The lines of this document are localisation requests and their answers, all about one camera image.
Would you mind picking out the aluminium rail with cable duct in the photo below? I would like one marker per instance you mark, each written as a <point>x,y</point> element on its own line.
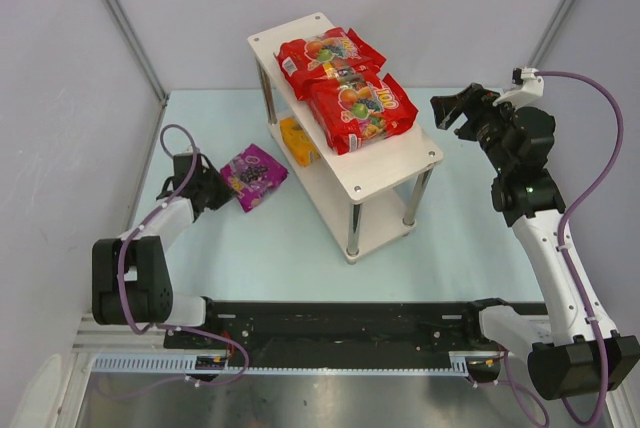
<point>117,349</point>

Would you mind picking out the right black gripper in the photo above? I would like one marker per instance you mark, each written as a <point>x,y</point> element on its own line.
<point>470,111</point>

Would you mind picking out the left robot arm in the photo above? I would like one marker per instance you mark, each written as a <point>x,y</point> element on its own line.
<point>131,283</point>

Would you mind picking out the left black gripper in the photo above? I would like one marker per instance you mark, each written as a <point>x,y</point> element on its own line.
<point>209,188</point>

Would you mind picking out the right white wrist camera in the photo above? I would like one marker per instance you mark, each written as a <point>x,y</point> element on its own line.
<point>527,87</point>

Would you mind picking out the purple candy bag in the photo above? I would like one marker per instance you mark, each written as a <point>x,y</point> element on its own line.
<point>253,175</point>

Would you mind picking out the white two-tier shelf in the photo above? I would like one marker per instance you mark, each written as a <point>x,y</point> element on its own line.
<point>366,199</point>

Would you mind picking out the orange mango candy bag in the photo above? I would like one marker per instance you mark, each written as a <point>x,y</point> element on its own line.
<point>297,141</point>

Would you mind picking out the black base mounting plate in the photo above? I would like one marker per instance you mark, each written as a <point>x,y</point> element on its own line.
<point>452,324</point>

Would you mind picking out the red candy bag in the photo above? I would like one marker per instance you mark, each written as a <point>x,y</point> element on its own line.
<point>359,110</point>
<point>336,53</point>

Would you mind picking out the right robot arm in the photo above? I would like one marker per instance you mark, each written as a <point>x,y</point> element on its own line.
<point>582,351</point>

